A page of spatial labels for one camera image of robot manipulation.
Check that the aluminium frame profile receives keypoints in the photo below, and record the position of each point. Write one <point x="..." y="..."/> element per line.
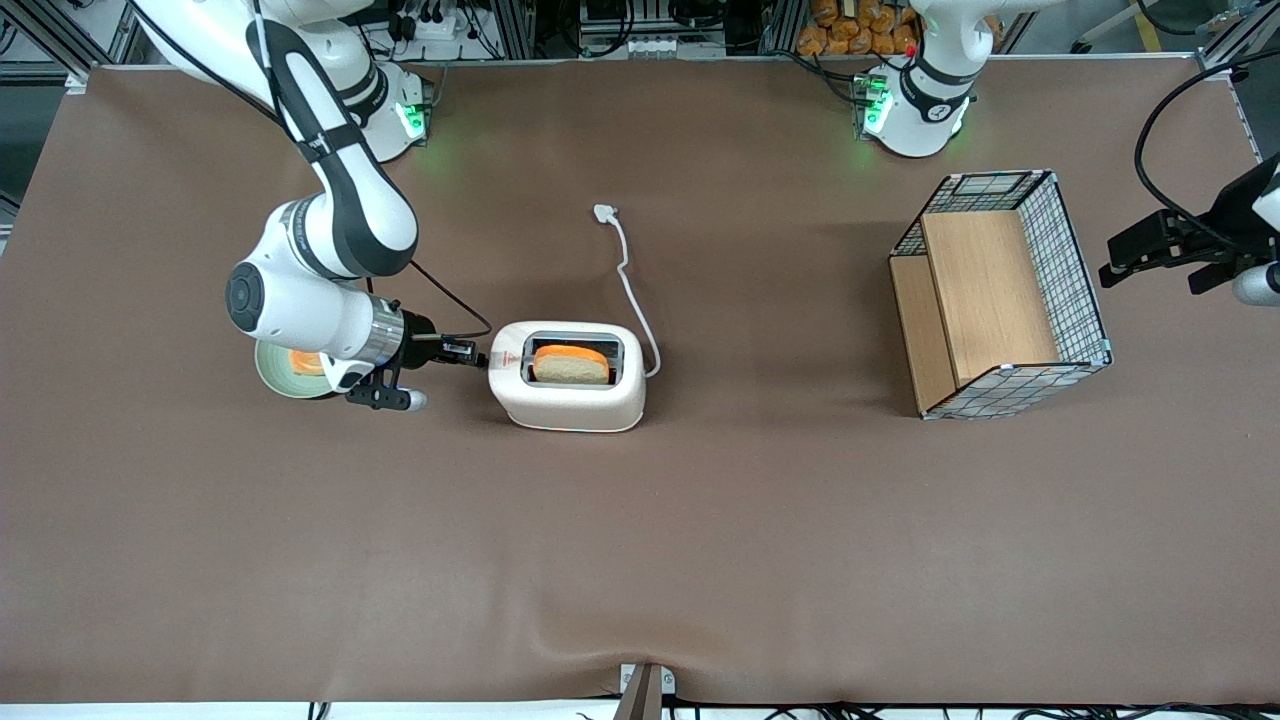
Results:
<point x="1225" y="45"/>

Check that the white terminal block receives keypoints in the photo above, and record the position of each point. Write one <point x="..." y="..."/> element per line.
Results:
<point x="657" y="46"/>

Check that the wooden step shelf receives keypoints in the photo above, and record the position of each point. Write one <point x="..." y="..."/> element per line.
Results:
<point x="990" y="290"/>

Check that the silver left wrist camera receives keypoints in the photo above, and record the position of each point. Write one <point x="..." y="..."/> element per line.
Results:
<point x="1258" y="285"/>

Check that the pile of orange buns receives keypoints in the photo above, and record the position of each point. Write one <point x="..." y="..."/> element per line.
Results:
<point x="850" y="25"/>

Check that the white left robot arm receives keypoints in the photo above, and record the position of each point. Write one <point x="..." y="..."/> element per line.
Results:
<point x="925" y="110"/>

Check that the bread slice with orange crust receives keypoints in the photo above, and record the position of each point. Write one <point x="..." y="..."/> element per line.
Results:
<point x="570" y="368"/>

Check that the pale green plate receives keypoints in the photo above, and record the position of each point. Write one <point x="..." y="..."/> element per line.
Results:
<point x="272" y="378"/>

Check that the triangular orange pastry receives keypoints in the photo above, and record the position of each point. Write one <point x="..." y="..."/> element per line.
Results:
<point x="305" y="362"/>

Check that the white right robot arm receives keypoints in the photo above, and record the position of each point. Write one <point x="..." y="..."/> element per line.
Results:
<point x="340" y="200"/>

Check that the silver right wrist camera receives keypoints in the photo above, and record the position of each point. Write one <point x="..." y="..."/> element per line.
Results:
<point x="385" y="398"/>

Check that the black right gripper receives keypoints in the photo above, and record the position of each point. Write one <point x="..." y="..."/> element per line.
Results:
<point x="419" y="338"/>

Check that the white power strip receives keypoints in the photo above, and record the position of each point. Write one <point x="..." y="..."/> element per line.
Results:
<point x="440" y="28"/>

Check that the white toaster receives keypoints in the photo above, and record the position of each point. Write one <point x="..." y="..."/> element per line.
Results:
<point x="570" y="405"/>

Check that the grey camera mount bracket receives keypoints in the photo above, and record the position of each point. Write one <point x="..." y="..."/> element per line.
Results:
<point x="645" y="695"/>

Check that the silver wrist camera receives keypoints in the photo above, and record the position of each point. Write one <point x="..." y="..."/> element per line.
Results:
<point x="385" y="398"/>
<point x="1258" y="285"/>

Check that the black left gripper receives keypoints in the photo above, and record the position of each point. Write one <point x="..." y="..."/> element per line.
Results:
<point x="1226" y="222"/>

